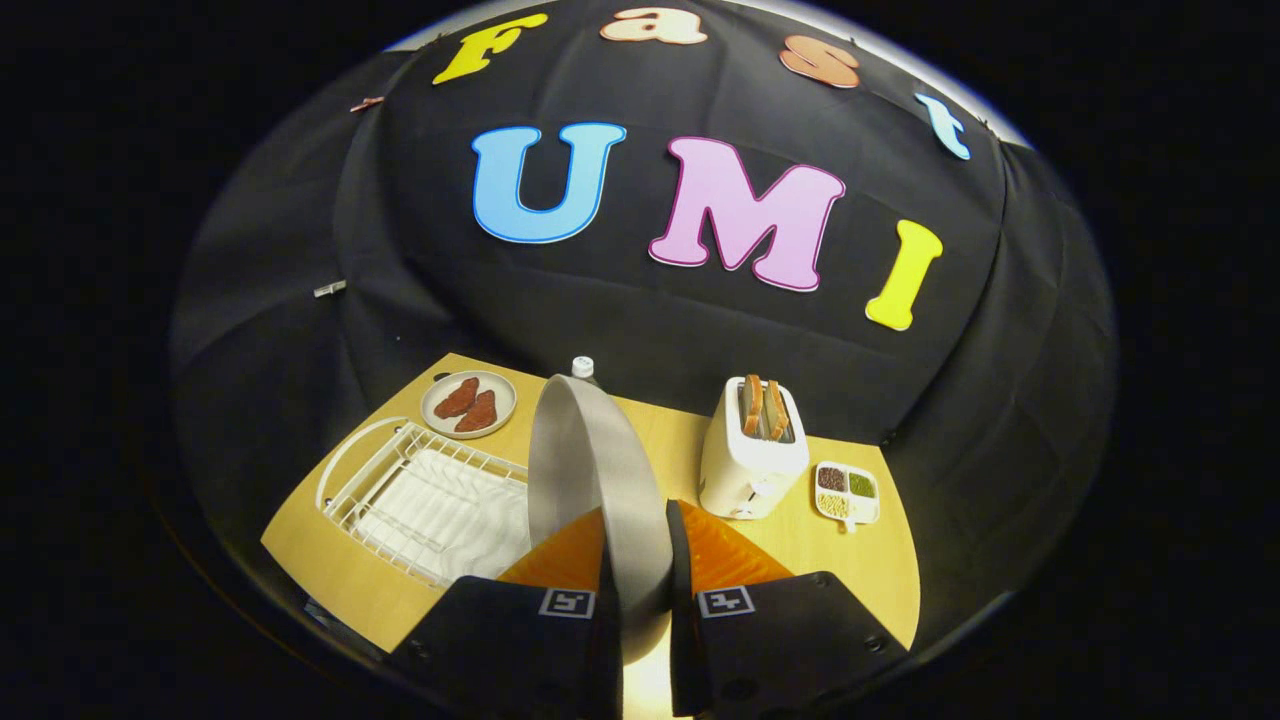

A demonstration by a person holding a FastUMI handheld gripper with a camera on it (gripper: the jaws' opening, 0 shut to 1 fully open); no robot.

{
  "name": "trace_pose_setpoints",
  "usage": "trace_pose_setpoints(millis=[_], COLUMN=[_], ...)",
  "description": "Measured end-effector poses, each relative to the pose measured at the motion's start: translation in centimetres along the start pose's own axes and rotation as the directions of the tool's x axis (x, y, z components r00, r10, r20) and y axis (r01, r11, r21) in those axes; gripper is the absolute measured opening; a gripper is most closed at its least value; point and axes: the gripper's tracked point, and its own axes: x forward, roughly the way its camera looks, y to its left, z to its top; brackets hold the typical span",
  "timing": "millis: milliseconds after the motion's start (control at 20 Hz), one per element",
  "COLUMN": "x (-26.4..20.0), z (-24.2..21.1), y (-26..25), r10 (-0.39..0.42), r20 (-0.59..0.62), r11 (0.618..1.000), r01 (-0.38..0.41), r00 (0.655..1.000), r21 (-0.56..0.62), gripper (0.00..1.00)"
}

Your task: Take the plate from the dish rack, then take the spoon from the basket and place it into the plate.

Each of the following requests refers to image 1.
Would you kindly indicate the pink clip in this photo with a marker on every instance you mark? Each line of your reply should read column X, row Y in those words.
column 367, row 103

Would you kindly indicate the small grey plate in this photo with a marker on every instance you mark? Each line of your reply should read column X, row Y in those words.
column 504, row 408

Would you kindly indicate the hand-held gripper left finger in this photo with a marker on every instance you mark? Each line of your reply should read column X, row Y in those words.
column 500, row 640

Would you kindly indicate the red meat slice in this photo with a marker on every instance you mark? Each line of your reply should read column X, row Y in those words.
column 457, row 398
column 477, row 412

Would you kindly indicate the white divided dish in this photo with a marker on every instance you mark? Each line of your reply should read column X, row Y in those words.
column 866, row 510

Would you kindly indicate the silver clip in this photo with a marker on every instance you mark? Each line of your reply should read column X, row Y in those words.
column 330, row 289

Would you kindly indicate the white toaster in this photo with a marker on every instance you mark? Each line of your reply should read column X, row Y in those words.
column 745, row 480

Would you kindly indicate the beige round plate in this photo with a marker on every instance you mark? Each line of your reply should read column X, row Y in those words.
column 600, row 470

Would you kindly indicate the pile of dark beans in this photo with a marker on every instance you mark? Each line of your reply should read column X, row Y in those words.
column 832, row 478

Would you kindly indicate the toast slice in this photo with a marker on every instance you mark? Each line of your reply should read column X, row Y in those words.
column 777, row 410
column 752, row 405

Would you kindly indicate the pile of green beans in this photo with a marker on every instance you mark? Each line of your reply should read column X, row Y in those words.
column 862, row 484

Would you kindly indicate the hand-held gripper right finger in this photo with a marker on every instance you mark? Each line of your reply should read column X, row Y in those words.
column 682, row 620

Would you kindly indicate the green drink bottle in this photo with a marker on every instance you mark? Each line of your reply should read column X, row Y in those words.
column 582, row 366

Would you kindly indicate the pile of yellow soybeans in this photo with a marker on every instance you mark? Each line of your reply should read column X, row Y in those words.
column 833, row 505

